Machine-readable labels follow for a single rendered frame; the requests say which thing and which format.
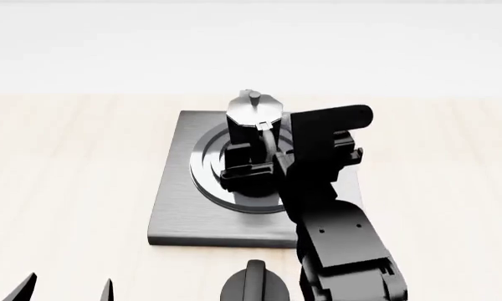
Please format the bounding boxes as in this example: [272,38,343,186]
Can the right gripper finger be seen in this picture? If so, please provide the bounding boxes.
[332,130,366,168]
[220,143,276,193]

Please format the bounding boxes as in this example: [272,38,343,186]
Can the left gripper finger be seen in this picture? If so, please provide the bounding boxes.
[1,271,38,301]
[99,278,115,301]

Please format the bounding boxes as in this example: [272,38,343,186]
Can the silver and black moka pot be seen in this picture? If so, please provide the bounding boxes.
[225,88,286,198]

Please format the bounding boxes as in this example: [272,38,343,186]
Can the grey flat stove slab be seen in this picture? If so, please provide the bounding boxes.
[144,109,367,251]

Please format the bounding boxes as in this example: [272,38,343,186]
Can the black round stove knob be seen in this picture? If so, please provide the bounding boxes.
[219,258,292,301]

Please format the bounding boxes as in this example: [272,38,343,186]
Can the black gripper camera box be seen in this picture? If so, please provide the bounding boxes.
[289,104,374,165]

